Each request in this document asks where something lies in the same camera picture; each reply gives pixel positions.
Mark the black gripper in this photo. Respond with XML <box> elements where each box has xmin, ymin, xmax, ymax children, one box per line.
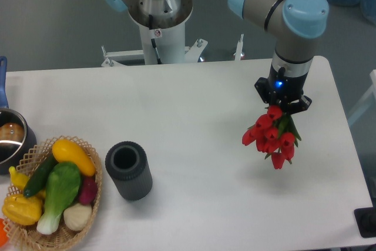
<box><xmin>254</xmin><ymin>66</ymin><xmax>312</xmax><ymax>115</ymax></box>

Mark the red tulip bouquet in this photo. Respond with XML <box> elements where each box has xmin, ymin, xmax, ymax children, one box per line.
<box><xmin>241</xmin><ymin>105</ymin><xmax>301</xmax><ymax>170</ymax></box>

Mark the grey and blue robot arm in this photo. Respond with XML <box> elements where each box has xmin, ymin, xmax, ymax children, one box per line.
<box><xmin>105</xmin><ymin>0</ymin><xmax>329</xmax><ymax>115</ymax></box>

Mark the black device at table corner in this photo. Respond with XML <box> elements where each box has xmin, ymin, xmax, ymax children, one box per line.
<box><xmin>354</xmin><ymin>207</ymin><xmax>375</xmax><ymax>238</ymax></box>

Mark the dark grey ribbed vase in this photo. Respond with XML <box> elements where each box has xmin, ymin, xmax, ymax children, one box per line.
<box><xmin>105</xmin><ymin>141</ymin><xmax>153</xmax><ymax>201</ymax></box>

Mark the purple radish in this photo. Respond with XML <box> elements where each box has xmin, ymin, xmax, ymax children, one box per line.
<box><xmin>78</xmin><ymin>177</ymin><xmax>98</xmax><ymax>205</ymax></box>

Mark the yellow squash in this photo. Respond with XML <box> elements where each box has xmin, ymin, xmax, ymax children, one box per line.
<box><xmin>52</xmin><ymin>139</ymin><xmax>96</xmax><ymax>177</ymax></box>

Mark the green bok choy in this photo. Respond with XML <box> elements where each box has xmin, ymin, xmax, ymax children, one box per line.
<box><xmin>36</xmin><ymin>162</ymin><xmax>81</xmax><ymax>235</ymax></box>

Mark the white garlic bulb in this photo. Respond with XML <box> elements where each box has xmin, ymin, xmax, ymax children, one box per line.
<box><xmin>63</xmin><ymin>203</ymin><xmax>92</xmax><ymax>232</ymax></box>

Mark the green cucumber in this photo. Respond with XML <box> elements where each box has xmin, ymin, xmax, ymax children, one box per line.
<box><xmin>23</xmin><ymin>154</ymin><xmax>58</xmax><ymax>198</ymax></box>

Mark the small yellow gourd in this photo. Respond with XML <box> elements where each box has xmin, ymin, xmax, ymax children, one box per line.
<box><xmin>8</xmin><ymin>166</ymin><xmax>29</xmax><ymax>192</ymax></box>

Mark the yellow bell pepper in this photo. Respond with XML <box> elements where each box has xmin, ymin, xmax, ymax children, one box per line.
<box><xmin>2</xmin><ymin>194</ymin><xmax>43</xmax><ymax>226</ymax></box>

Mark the woven wicker basket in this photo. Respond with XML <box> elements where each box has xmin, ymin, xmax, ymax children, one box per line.
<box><xmin>2</xmin><ymin>136</ymin><xmax>102</xmax><ymax>250</ymax></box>

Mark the orange fruit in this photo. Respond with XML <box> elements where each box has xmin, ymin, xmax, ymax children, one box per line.
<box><xmin>0</xmin><ymin>218</ymin><xmax>8</xmax><ymax>247</ymax></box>

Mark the white frame at right edge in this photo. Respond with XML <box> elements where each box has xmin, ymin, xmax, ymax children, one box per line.
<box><xmin>347</xmin><ymin>69</ymin><xmax>375</xmax><ymax>127</ymax></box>

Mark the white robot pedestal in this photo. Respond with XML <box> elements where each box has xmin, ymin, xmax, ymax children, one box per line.
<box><xmin>102</xmin><ymin>0</ymin><xmax>208</xmax><ymax>66</ymax></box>

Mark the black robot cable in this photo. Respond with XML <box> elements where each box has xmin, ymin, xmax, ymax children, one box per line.
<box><xmin>147</xmin><ymin>14</ymin><xmax>163</xmax><ymax>65</ymax></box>

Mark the blue-handled steel saucepan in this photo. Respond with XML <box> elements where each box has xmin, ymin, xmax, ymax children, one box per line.
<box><xmin>1</xmin><ymin>56</ymin><xmax>36</xmax><ymax>175</ymax></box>

